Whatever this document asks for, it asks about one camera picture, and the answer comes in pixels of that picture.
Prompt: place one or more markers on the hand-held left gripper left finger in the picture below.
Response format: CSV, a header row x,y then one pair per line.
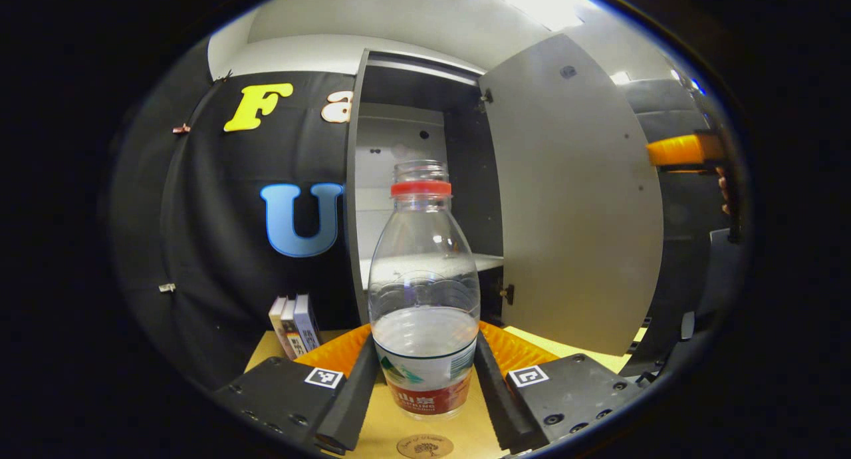
x,y
349,406

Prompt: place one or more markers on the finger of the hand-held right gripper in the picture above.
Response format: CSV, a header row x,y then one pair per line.
x,y
678,151

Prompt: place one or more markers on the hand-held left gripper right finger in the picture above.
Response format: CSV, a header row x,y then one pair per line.
x,y
495,406

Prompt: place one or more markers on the beige cabinet door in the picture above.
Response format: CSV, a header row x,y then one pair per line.
x,y
572,213

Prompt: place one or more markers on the clear plastic bottle red label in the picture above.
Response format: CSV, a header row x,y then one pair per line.
x,y
422,266

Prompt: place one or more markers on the dark grey cabinet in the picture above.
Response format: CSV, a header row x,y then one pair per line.
x,y
472,179

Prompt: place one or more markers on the metal door hinge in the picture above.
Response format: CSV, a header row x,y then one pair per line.
x,y
507,294
485,101

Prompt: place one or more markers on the light grey cabinet shelf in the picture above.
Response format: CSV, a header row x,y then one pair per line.
x,y
488,263

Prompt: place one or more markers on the pale yellow mat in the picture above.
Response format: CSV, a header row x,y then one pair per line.
x,y
552,344

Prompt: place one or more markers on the dark book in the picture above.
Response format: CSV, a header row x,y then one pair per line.
x,y
292,332

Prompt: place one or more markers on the small ceiling light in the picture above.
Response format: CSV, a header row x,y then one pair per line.
x,y
619,78

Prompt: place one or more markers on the long ceiling light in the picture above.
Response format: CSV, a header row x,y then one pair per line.
x,y
532,0

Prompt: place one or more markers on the black backdrop cloth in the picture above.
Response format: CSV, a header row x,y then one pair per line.
x,y
199,213

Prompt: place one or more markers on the pink cloth clip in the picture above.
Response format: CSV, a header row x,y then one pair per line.
x,y
181,129

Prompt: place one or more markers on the black cloth clip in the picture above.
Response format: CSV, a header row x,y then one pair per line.
x,y
223,78

